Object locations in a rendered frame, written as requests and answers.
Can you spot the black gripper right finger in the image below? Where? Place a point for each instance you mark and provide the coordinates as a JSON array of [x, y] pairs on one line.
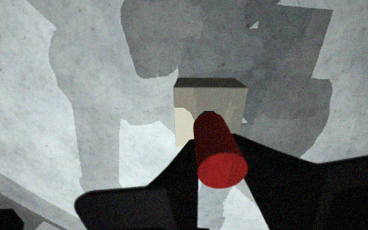
[[293, 193]]

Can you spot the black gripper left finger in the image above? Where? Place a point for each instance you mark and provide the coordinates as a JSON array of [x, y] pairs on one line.
[[170, 201]]

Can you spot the beige square block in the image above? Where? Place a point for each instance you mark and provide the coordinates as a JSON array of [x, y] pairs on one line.
[[195, 96]]

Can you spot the dark red cylinder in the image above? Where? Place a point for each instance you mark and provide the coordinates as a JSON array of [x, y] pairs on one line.
[[220, 163]]

